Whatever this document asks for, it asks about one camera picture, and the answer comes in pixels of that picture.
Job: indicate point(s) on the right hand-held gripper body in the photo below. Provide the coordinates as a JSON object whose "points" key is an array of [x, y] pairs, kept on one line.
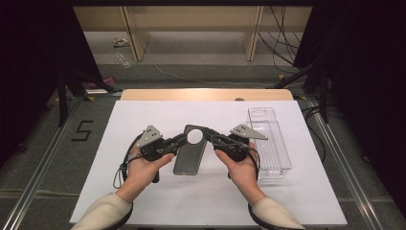
{"points": [[237, 148]]}

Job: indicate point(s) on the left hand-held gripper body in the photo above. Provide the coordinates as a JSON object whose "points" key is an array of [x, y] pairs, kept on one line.
{"points": [[151, 143]]}

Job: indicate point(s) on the clear plastic box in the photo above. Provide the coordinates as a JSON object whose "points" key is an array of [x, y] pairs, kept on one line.
{"points": [[271, 147]]}

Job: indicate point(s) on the person's right hand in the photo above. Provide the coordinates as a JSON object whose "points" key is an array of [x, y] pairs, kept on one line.
{"points": [[244, 175]]}

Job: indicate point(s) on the person's left hand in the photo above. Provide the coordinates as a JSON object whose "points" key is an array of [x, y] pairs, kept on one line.
{"points": [[140, 174]]}

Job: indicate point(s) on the white table sheet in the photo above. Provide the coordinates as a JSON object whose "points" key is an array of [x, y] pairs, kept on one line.
{"points": [[198, 198]]}

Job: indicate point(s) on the yellow tape piece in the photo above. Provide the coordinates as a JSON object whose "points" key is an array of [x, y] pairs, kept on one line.
{"points": [[302, 97], [281, 77], [90, 98]]}

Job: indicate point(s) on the flat white object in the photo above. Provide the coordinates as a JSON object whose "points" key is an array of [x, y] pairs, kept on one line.
{"points": [[95, 91]]}

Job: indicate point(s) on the pink object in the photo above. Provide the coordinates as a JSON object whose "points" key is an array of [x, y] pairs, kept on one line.
{"points": [[103, 83]]}

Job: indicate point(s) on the clear plastic item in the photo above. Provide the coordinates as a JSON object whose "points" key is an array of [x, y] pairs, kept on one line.
{"points": [[124, 60]]}

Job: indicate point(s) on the black metal stand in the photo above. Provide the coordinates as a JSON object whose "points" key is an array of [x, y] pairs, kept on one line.
{"points": [[324, 96], [62, 102]]}

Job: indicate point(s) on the small white object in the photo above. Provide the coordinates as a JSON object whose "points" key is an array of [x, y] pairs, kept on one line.
{"points": [[120, 42]]}

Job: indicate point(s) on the wooden shelf unit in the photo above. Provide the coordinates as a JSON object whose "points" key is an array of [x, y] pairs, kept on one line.
{"points": [[191, 19]]}

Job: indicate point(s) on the black curtain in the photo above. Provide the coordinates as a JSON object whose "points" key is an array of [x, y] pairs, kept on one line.
{"points": [[32, 64], [367, 80]]}

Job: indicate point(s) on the aluminium floor rail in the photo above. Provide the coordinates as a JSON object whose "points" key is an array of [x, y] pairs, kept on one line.
{"points": [[348, 172], [38, 174]]}

